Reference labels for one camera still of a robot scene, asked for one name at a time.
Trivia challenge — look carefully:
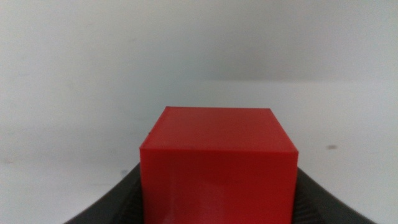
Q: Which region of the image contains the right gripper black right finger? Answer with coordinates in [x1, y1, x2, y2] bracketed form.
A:
[294, 167, 379, 224]

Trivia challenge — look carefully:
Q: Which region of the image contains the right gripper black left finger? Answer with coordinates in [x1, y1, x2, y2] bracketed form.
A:
[63, 162, 144, 224]

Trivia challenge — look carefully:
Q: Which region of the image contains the red cube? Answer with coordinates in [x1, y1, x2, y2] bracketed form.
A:
[139, 106, 299, 224]

